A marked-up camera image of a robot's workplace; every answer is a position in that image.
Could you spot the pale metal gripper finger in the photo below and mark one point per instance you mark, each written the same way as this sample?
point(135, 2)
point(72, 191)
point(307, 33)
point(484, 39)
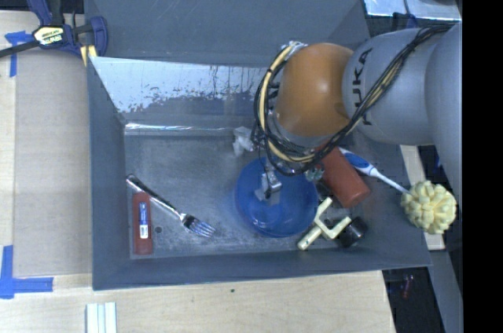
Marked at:
point(260, 193)
point(275, 193)

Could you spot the blue bowl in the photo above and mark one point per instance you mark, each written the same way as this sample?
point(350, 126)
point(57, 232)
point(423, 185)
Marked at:
point(291, 213)

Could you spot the white crumpled paper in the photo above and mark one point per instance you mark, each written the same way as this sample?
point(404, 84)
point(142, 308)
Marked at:
point(241, 141)

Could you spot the cream plastic tool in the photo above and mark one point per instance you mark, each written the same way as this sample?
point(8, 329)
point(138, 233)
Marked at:
point(328, 231)

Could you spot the red-brown cylinder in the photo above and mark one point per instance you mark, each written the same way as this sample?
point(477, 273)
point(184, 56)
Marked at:
point(346, 182)

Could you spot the silver fork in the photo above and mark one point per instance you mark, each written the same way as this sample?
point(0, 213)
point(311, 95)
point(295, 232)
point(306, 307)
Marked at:
point(192, 222)

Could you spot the black short cylinder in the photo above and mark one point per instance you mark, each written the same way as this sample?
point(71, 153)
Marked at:
point(355, 231)

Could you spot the red-brown flat block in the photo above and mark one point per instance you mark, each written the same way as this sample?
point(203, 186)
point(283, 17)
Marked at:
point(142, 241)

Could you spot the dish brush with yellow head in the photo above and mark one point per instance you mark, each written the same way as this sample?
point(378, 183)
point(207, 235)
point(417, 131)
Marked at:
point(429, 207)

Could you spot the grey metal bin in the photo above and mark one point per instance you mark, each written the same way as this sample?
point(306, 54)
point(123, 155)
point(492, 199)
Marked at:
point(188, 21)

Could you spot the pale wood board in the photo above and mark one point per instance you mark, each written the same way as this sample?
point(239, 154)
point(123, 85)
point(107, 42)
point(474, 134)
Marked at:
point(51, 166)

